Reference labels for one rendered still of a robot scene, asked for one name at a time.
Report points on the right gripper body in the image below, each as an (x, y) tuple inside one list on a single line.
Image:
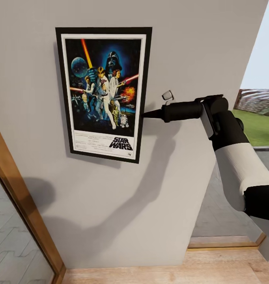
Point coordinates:
[(175, 111)]

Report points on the fixed window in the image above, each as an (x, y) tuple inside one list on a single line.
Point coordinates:
[(218, 225)]

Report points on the door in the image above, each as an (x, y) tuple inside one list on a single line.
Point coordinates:
[(28, 254)]

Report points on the poster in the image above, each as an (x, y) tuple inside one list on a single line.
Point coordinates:
[(104, 72)]

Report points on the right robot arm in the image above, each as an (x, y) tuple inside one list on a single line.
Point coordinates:
[(244, 177)]

